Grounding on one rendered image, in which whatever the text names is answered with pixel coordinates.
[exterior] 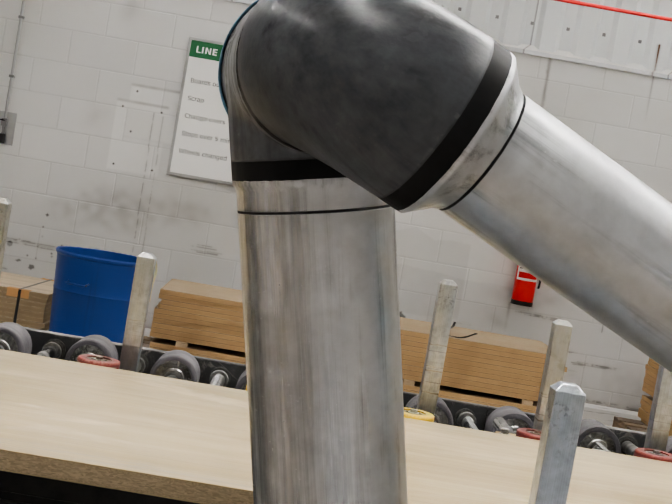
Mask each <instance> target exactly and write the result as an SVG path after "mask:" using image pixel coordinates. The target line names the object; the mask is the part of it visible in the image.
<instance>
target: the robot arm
mask: <svg viewBox="0 0 672 504"><path fill-rule="evenodd" d="M218 85H219V92H220V96H221V100H222V103H223V106H224V108H225V111H226V113H227V115H228V123H229V141H230V157H231V172H232V185H233V187H234V188H235V190H236V193H237V211H238V229H239V247H240V265H241V283H242V301H243V319H244V338H245V356H246V374H247V392H248V410H249V428H250V446H251V464H252V483H253V501H254V504H408V495H407V472H406V449H405V426H404V403H403V380H402V358H401V335H400V312H399V289H398V266H397V243H396V220H395V210H397V211H398V212H400V213H407V212H412V211H418V210H423V209H429V208H436V209H439V210H440V211H442V212H443V213H445V214H446V215H447V216H449V217H450V218H452V219H453V220H455V221H456V222H457V223H459V224H460V225H462V226H463V227H464V228H466V229H467V230H469V231H470V232H472V233H473V234H474V235H476V236H477V237H479V238H480V239H482V240H483V241H484V242H486V243H487V244H489V245H490V246H492V247H493V248H494V249H496V250H497V251H499V252H500V253H502V254H503V255H504V256H506V257H507V258H509V259H510V260H511V261H513V262H514V263H516V264H517V265H519V266H520V267H521V268H523V269H524V270H526V271H527V272H529V273H530V274H531V275H533V276H534V277H536V278H537V279H539V280H540V281H541V282H543V283H544V284H546V285H547V286H549V287H550V288H551V289H553V290H554V291H556V292H557V293H558V294H560V295H561V296H563V297H564V298H566V299H567V300H568V301H570V302H571V303H573V304H574V305H576V306H577V307H578V308H580V309H581V310H583V311H584V312H586V313H587V314H588V315H590V316H591V317H593V318H594V319H596V320H597V321H598V322H600V323H601V324H603V325H604V326H605V327H607V328H608V329H610V330H611V331H613V332H614V333H615V334H617V335H618V336H620V337H621V338H623V339H624V340H625V341H627V342H628V343H630V344H631V345H633V346H634V347H635V348H637V349H638V350H640V351H641V352H643V353H644V354H645V355H647V356H648V357H650V358H651V359H653V360H654V361H655V362H657V363H658V364H660V365H661V366H662V367H664V368H665V369H667V370H668V371H670V372H671V373H672V203H670V202H669V201H668V200H666V199H665V198H664V197H662V196H661V195H659V194H658V193H657V192H655V191H654V190H653V189H651V188H650V187H649V186H647V185H646V184H645V183H643V182H642V181H641V180H639V179H638V178H636V177H635V176H634V175H632V174H631V173H630V172H628V171H627V170H626V169H624V168H623V167H622V166H620V165H619V164H617V163H616V162H615V161H613V160H612V159H611V158H609V157H608V156H607V155H605V154H604V153H603V152H601V151H600V150H599V149H597V148H596V147H594V146H593V145H592V144H590V143H589V142H588V141H586V140H585V139H584V138H582V137H581V136H580V135H578V134H577V133H575V132H574V131H573V130H571V129H570V128H569V127H567V126H566V125H565V124H563V123H562V122H561V121H559V120H558V119H557V118H555V117H554V116H552V115H551V114H550V113H548V112H547V111H546V110H544V109H543V108H542V107H540V106H539V105H538V104H536V103H535V102H534V101H532V100H531V99H529V98H528V97H527V96H525V95H524V94H523V93H522V91H521V89H520V87H519V80H518V72H517V64H516V58H515V56H514V55H513V54H512V53H511V52H510V51H509V50H508V49H506V48H505V47H503V46H502V45H501V44H499V43H498V42H497V41H495V40H494V39H493V38H492V37H490V36H489V35H487V34H486V33H484V32H483V31H481V30H480V29H478V28H477V27H475V26H474V25H472V24H471V23H469V22H468V21H466V20H465V19H463V18H461V17H460V16H458V15H456V14H455V13H453V12H451V11H449V10H448V9H446V8H444V7H442V6H440V5H439V4H437V3H435V2H433V1H431V0H256V1H255V2H254V3H252V4H251V5H250V6H249V7H248V8H247V9H246V10H245V11H244V12H243V13H242V14H241V15H240V16H239V17H238V19H237V20H236V21H235V23H234V24H233V26H232V27H231V29H230V31H229V33H228V35H227V37H226V39H225V42H224V44H223V47H222V50H221V54H220V59H219V66H218Z"/></svg>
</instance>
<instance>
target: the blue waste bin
mask: <svg viewBox="0 0 672 504"><path fill-rule="evenodd" d="M56 251H57V259H56V268H55V278H54V284H53V296H52V306H51V315H50V324H49V331H52V332H58V333H64V334H69V335H75V336H81V337H86V336H89V335H101V336H104V337H106V338H108V339H109V340H110V341H111V342H117V343H123V338H124V332H125V326H126V320H127V314H128V308H129V302H130V296H131V290H132V284H133V278H134V272H135V266H136V260H137V256H132V255H127V254H122V253H117V252H111V251H105V250H98V249H91V248H83V247H73V246H58V247H56Z"/></svg>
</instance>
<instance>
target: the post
mask: <svg viewBox="0 0 672 504"><path fill-rule="evenodd" d="M585 400H586V395H585V394H584V392H583V391H582V390H581V388H580V387H579V386H578V385H576V384H575V383H569V382H563V381H559V382H557V383H555V384H553V385H551V386H550V388H549V393H548V399H547V404H546V410H545V415H544V421H543V426H542V431H541V437H540V442H539V448H538V453H537V458H536V464H535V469H534V475H533V480H532V486H531V491H530V496H529V502H528V504H566V502H567V497H568V491H569V486H570V480H571V475H572V470H573V464H574V459H575V454H576V448H577V443H578V437H579V432H580V427H581V421H582V416H583V411H584V405H585Z"/></svg>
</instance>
